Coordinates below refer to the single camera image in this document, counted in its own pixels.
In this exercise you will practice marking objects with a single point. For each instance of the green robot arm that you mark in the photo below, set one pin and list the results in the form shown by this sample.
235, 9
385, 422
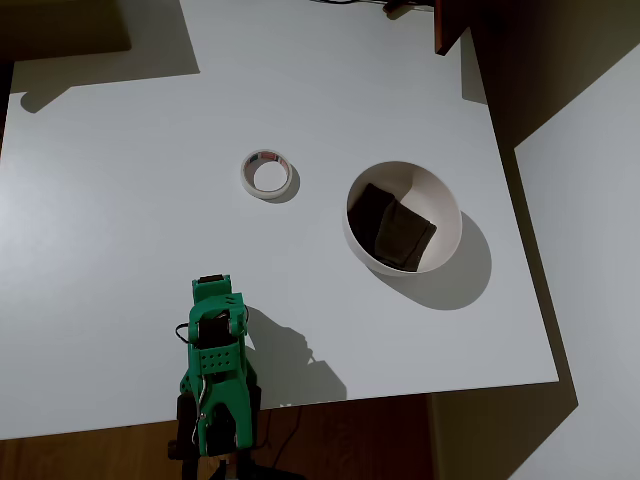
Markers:
220, 360

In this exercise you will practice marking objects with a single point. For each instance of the reddish brown wooden furniture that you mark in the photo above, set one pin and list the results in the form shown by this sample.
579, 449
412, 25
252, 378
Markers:
447, 25

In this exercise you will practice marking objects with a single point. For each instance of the white masking tape roll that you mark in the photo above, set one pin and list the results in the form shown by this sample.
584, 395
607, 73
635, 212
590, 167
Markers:
246, 175

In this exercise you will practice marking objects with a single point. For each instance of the dark furniture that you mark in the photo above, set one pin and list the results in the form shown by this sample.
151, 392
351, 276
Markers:
60, 25

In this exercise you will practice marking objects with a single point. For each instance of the dark folded cloth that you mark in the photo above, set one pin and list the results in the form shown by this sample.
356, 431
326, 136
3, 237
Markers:
395, 230

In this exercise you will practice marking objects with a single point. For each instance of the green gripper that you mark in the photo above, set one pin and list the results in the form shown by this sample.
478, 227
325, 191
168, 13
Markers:
212, 280

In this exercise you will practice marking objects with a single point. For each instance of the white bowl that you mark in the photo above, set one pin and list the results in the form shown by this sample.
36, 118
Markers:
442, 210

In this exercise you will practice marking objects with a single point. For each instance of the small dark device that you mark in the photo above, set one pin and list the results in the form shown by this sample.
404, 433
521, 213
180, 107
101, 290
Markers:
392, 6

